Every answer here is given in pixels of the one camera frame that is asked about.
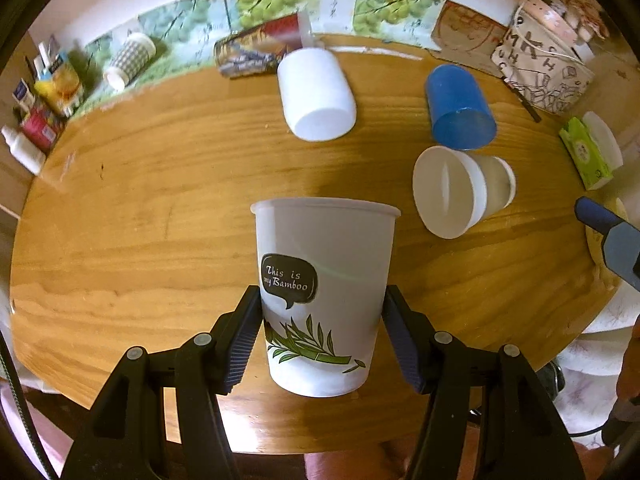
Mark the green tissue pack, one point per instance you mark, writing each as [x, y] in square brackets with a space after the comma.
[585, 152]

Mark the yellow snack packet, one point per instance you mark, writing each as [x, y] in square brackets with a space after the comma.
[60, 85]

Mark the printed snack packet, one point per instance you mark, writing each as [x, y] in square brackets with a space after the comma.
[245, 55]

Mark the white dropper bottle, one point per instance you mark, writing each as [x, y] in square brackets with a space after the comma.
[22, 150]

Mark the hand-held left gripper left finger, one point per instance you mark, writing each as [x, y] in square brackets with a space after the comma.
[244, 347]

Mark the black strip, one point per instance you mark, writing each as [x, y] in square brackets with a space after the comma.
[525, 102]

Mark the person's leg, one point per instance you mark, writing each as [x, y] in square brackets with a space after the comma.
[350, 465]

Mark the plain white plastic cup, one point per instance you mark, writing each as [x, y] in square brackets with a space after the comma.
[315, 90]

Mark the small white paper cup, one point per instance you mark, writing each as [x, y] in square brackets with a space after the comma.
[445, 190]

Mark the printed fabric basket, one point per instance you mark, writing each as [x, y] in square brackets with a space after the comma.
[545, 70]

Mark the small blue and white box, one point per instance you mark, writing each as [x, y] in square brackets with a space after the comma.
[22, 94]

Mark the checked white cup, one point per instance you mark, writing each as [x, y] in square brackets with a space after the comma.
[131, 57]

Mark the person's right forearm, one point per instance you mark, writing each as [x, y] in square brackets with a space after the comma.
[629, 360]

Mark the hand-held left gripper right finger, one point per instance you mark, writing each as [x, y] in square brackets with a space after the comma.
[403, 347]

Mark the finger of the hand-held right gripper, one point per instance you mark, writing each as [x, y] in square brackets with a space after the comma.
[620, 245]

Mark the brown cardboard sheet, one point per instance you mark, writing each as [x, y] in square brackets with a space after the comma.
[465, 35]

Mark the white floral cloth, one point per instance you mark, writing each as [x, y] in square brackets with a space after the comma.
[595, 350]

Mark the red small packet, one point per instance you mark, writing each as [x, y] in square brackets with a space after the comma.
[40, 130]

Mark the white cup with bamboo print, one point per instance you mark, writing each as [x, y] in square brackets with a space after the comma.
[330, 250]

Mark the blue plastic cup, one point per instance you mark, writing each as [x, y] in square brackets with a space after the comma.
[457, 100]

